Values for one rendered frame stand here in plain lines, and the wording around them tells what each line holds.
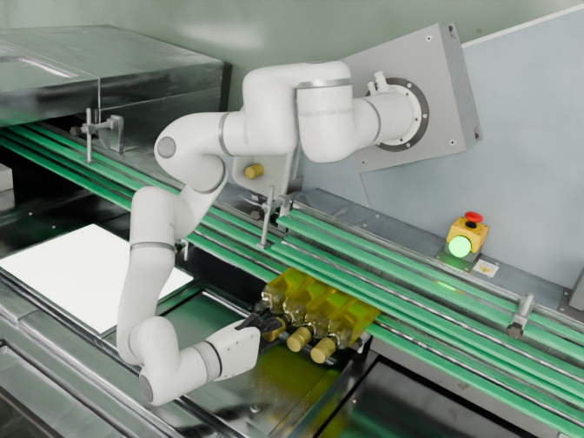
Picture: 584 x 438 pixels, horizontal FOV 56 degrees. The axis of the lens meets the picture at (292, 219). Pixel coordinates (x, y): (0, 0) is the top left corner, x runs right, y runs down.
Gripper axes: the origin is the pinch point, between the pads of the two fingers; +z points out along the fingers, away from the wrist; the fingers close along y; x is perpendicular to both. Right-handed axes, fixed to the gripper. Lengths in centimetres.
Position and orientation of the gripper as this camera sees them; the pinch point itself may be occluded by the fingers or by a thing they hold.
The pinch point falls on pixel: (269, 332)
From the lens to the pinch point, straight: 116.6
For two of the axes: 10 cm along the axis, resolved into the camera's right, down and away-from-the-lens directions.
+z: 7.3, -2.1, 6.5
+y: 1.5, -8.8, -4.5
